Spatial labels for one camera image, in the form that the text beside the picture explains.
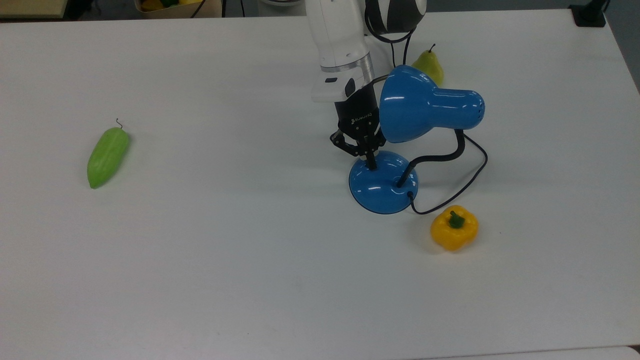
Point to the cardboard box with toys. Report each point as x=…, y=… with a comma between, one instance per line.
x=212, y=10

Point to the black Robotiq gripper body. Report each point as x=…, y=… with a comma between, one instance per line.
x=357, y=115

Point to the yellow-green toy pear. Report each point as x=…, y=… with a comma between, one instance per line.
x=431, y=64

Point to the blue desk lamp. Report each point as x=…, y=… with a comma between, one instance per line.
x=415, y=105

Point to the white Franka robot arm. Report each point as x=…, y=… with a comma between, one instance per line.
x=335, y=35

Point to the black table clamp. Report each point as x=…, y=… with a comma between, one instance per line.
x=590, y=17

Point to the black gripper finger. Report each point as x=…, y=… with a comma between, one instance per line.
x=378, y=142
x=350, y=145

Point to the yellow toy bell pepper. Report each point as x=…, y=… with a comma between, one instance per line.
x=452, y=237

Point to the wooden board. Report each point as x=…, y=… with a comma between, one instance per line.
x=30, y=7

